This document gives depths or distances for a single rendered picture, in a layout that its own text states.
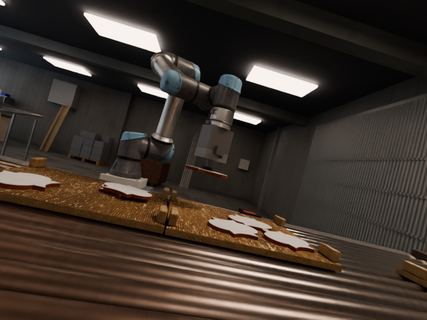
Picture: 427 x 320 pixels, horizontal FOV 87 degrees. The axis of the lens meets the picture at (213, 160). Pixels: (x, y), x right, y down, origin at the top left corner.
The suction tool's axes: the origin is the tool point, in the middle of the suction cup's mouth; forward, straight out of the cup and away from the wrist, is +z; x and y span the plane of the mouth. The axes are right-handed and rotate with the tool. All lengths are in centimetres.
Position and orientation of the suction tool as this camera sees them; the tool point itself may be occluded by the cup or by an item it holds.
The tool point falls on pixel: (206, 173)
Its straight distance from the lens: 71.8
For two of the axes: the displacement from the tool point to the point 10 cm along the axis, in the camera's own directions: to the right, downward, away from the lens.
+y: 7.9, 2.3, 5.6
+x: -5.5, -1.2, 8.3
